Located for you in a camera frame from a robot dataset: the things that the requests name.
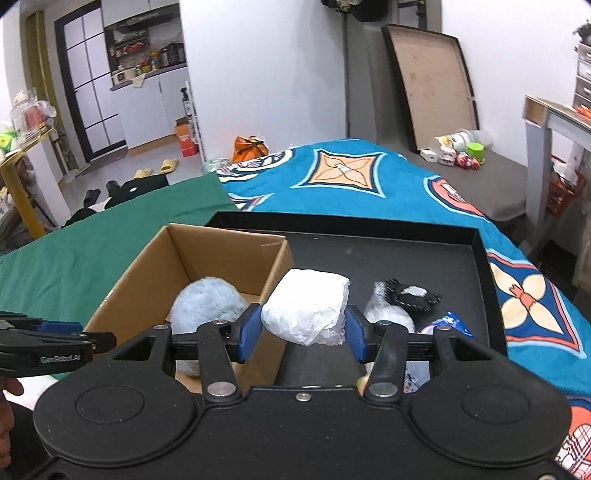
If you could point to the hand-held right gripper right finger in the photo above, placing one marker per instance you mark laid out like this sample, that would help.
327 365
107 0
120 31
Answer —
355 334

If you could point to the grey door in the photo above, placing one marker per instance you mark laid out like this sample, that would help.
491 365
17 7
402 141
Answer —
364 83

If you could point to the row of kitchen bottles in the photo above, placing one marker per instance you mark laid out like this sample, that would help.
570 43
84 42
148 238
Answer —
152 60

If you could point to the small white box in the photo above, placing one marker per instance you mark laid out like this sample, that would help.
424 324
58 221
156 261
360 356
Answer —
429 155

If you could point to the orange carton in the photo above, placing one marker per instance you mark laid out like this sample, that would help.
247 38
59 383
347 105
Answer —
187 138

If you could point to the black framed door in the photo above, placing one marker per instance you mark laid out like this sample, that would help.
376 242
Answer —
92 83

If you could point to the light blue plush ball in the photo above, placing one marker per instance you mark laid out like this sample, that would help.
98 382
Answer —
207 300

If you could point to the person's left hand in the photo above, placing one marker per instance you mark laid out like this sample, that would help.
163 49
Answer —
10 386

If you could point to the black bag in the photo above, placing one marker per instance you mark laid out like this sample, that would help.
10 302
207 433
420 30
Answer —
134 188

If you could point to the blue printed blanket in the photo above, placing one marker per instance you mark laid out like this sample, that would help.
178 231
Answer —
369 189

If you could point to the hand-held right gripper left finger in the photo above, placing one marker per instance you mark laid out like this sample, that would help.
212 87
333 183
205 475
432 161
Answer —
247 333

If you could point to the orange bag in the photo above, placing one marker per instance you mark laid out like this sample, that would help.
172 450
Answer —
249 148

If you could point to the white kitchen cabinet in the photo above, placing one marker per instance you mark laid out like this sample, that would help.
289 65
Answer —
157 106

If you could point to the white desk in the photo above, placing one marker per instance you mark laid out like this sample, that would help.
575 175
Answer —
540 138

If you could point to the brown cardboard box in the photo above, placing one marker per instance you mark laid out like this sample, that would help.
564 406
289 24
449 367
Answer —
138 286

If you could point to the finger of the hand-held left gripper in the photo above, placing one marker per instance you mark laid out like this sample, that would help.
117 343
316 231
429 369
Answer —
51 353
60 327

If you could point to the white rack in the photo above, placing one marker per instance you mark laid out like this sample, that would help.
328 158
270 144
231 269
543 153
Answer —
190 120

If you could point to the metal drawer unit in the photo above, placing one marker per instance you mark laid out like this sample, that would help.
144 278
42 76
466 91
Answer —
582 78

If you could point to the black tray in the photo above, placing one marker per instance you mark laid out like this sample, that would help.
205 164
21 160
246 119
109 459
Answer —
415 258

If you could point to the green packet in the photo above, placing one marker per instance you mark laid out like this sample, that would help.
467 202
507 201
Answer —
7 136

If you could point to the yellow slipper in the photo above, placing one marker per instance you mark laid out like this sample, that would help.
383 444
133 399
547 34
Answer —
169 165
143 174

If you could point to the black shoe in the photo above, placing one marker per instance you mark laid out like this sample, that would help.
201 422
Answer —
91 197
112 188

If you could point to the green cup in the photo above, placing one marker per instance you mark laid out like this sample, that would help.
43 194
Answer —
475 150

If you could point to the black framed board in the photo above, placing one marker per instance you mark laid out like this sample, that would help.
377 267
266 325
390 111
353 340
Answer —
436 83

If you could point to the blue packet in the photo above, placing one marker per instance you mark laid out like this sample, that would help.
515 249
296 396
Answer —
455 323

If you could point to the dark hanging clothes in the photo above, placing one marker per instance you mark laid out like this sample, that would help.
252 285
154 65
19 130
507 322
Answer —
360 9

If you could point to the clear bag white item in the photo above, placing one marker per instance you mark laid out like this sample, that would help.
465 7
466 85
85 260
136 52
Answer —
388 314

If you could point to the red toys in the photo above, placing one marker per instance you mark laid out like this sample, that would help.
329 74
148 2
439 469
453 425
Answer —
466 160

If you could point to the orange basket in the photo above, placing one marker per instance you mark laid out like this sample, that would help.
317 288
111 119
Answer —
563 189

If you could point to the yellow table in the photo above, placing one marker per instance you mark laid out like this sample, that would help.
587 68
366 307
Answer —
18 194

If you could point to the black and white plush toy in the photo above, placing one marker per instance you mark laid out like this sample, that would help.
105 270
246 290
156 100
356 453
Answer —
397 287

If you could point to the white soft pack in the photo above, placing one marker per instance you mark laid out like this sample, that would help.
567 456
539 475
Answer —
304 304

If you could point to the clear plastic jars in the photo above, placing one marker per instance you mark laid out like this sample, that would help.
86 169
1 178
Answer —
30 113

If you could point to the green cloth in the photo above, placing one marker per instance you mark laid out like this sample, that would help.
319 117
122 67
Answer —
115 230

